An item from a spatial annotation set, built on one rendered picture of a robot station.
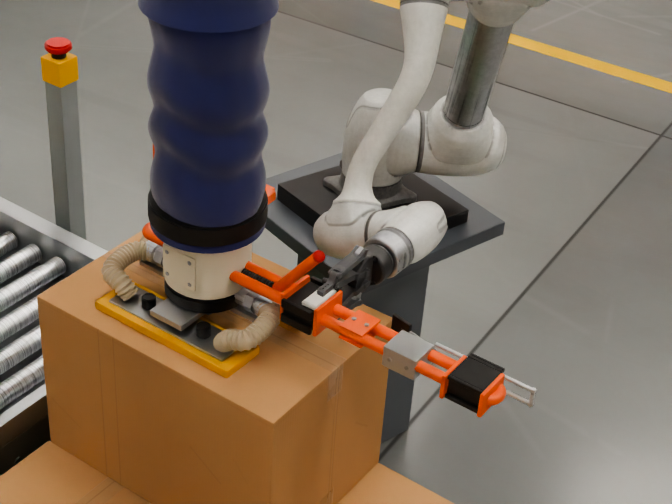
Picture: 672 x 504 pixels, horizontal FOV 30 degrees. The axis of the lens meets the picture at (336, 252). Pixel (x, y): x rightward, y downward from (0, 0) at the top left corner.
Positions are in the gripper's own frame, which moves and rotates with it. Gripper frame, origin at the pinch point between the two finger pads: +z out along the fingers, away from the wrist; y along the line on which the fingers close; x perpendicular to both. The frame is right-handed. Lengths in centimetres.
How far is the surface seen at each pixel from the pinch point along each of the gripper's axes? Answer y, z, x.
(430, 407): 106, -100, 24
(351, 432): 34.5, -8.6, -4.6
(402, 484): 53, -19, -12
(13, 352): 53, 3, 84
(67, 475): 53, 23, 45
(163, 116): -33.7, 10.2, 28.4
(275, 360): 12.9, 4.5, 5.8
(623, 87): 104, -335, 69
